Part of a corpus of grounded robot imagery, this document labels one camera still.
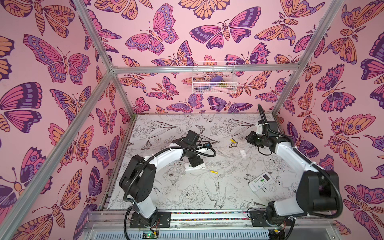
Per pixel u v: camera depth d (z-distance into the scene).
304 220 0.74
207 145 0.78
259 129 0.80
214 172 0.90
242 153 0.97
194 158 0.79
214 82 0.93
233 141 1.04
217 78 0.97
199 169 0.90
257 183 0.84
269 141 0.64
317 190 0.43
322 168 0.46
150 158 0.49
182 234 0.78
